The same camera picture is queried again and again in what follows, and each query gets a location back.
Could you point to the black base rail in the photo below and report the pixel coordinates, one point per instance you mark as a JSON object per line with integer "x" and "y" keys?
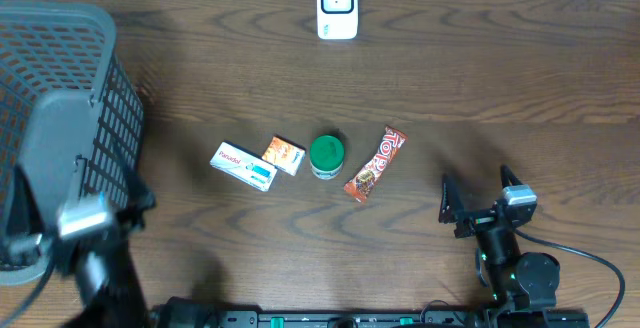
{"x": 400, "y": 319}

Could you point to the orange Top chocolate bar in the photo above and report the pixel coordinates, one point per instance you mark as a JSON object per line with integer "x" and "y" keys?
{"x": 361, "y": 185}

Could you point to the small orange snack box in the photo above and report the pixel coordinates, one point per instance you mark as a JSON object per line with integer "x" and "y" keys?
{"x": 284, "y": 155}

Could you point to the green lid white jar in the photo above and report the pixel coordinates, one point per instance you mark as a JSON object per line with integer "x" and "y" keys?
{"x": 327, "y": 155}

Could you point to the white barcode scanner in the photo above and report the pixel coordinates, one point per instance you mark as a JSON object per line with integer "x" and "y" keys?
{"x": 337, "y": 19}

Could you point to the grey plastic mesh basket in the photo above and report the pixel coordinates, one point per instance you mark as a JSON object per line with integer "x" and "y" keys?
{"x": 71, "y": 126}

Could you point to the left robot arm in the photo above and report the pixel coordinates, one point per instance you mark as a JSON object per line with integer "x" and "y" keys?
{"x": 107, "y": 282}

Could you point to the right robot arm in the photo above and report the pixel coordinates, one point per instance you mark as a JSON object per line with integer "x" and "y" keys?
{"x": 523, "y": 284}

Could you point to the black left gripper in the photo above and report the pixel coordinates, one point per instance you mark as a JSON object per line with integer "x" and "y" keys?
{"x": 141, "y": 201}

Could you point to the white Panadol box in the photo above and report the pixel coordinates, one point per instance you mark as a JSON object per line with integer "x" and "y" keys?
{"x": 244, "y": 166}

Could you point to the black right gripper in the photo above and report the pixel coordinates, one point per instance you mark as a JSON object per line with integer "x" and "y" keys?
{"x": 475, "y": 220}

